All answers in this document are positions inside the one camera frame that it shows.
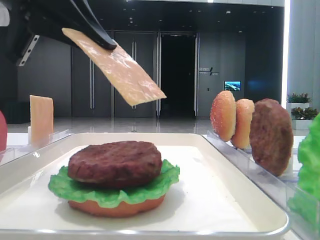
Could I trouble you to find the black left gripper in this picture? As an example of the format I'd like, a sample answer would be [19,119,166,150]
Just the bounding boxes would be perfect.
[0,0,117,66]

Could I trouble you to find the orange cheese slice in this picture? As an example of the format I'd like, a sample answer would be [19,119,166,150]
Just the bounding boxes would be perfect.
[29,95,54,148]
[61,27,168,109]

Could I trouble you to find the red tomato slice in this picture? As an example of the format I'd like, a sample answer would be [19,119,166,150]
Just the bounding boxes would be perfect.
[0,111,8,152]

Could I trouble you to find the meat patty on burger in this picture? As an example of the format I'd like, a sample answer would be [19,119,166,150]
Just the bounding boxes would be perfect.
[67,140,163,189]

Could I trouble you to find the lettuce leaf on burger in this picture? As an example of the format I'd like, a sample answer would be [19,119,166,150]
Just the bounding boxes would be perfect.
[48,159,180,208]

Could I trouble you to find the standing brown meat patty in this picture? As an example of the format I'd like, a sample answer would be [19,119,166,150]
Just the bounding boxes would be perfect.
[249,98,294,177]

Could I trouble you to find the standing green lettuce leaf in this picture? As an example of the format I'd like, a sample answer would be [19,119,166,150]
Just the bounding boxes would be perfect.
[288,115,320,225]

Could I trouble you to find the dark double doors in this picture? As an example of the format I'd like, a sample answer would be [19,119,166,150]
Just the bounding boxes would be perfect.
[70,30,161,118]

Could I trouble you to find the long clear left divider strip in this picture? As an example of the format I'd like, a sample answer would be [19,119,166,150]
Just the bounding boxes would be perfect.
[0,129,70,166]

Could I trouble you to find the long clear divider strip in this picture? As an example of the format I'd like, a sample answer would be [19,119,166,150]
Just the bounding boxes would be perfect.
[0,129,70,166]
[204,131,320,240]

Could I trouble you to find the sesame bun top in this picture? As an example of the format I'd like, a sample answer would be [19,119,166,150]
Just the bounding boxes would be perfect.
[210,90,236,142]

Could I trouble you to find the plain bun slice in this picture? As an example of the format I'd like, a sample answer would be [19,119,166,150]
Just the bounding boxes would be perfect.
[231,98,255,149]

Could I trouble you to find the bottom bun on burger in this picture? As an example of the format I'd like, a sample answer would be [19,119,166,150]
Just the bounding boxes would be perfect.
[68,194,166,218]

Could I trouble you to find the white rectangular tray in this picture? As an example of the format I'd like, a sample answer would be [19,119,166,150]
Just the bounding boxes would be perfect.
[0,133,290,240]

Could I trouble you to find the white planter with plants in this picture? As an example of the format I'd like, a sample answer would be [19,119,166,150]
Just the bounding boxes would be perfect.
[286,92,319,130]

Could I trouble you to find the long clear right divider strip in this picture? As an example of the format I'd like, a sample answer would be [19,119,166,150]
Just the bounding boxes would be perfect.
[204,131,320,240]

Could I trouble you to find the small wall screen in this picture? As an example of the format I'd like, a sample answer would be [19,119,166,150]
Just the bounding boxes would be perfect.
[224,81,241,92]

